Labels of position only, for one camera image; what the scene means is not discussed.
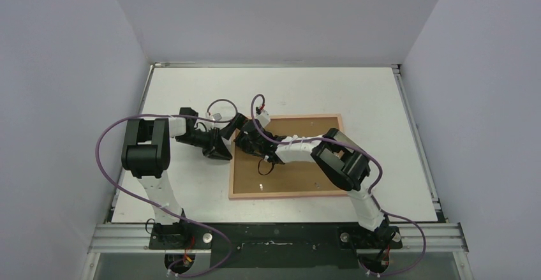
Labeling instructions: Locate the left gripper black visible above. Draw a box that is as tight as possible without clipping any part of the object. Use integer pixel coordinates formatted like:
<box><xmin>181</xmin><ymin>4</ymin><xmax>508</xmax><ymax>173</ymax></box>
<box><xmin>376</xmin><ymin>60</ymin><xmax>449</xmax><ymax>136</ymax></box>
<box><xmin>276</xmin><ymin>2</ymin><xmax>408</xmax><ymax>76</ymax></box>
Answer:
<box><xmin>177</xmin><ymin>127</ymin><xmax>233</xmax><ymax>161</ymax></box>

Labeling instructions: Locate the brown frame backing board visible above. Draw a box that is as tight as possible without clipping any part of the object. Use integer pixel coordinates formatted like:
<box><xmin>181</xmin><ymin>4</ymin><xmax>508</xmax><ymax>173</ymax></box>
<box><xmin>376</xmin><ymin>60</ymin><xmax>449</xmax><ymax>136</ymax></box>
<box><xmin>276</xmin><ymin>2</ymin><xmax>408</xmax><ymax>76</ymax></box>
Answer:
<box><xmin>233</xmin><ymin>117</ymin><xmax>346</xmax><ymax>195</ymax></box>

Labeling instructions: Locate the light wooden picture frame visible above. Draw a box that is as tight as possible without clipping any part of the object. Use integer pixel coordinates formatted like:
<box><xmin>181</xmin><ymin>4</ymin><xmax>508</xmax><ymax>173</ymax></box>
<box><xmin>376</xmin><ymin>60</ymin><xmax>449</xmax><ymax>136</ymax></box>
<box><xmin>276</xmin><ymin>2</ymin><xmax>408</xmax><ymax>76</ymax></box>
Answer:
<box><xmin>228</xmin><ymin>114</ymin><xmax>352</xmax><ymax>201</ymax></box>

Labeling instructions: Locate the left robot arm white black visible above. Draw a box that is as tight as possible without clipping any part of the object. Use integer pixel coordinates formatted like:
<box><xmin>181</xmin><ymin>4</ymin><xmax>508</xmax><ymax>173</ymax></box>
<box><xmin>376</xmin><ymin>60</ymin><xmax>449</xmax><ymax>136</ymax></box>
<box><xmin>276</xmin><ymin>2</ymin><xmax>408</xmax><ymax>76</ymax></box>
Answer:
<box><xmin>121</xmin><ymin>107</ymin><xmax>232</xmax><ymax>249</ymax></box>

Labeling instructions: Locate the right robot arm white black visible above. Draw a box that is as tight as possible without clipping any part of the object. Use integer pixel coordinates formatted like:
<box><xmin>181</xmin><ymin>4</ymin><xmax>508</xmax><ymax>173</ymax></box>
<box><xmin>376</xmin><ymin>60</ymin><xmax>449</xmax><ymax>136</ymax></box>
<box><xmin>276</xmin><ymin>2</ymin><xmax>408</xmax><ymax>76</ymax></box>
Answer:
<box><xmin>219</xmin><ymin>107</ymin><xmax>396</xmax><ymax>247</ymax></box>

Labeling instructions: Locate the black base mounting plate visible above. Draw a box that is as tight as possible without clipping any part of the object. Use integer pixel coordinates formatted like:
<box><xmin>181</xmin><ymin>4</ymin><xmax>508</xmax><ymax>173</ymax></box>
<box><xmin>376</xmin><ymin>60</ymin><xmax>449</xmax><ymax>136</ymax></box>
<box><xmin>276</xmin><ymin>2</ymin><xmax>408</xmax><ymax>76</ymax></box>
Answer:
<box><xmin>150</xmin><ymin>223</ymin><xmax>403</xmax><ymax>274</ymax></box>

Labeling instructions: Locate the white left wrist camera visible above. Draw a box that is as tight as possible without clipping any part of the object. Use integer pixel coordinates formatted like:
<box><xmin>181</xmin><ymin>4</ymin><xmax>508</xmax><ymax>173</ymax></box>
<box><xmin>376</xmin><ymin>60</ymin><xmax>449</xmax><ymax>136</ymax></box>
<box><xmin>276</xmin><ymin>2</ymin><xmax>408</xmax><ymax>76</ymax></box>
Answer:
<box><xmin>209</xmin><ymin>113</ymin><xmax>223</xmax><ymax>122</ymax></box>

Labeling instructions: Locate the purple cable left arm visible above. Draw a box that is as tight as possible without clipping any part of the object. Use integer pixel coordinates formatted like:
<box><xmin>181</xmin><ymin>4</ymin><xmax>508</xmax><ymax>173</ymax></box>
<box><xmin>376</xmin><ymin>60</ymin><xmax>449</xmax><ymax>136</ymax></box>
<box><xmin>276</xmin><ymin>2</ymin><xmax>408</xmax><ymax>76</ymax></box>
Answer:
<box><xmin>94</xmin><ymin>98</ymin><xmax>240</xmax><ymax>279</ymax></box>

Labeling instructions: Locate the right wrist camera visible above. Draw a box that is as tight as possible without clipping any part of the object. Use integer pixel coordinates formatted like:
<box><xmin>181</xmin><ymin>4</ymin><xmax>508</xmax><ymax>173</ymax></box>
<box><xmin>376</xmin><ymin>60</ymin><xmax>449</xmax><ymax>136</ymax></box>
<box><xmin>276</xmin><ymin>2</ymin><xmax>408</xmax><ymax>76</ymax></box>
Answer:
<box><xmin>255</xmin><ymin>110</ymin><xmax>271</xmax><ymax>128</ymax></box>

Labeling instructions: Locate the aluminium rail front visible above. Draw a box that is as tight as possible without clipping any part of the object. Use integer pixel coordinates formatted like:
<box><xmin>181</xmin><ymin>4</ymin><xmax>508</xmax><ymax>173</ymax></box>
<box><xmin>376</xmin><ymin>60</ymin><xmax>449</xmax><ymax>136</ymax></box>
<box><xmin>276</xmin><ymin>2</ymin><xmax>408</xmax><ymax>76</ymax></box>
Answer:
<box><xmin>88</xmin><ymin>223</ymin><xmax>469</xmax><ymax>253</ymax></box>

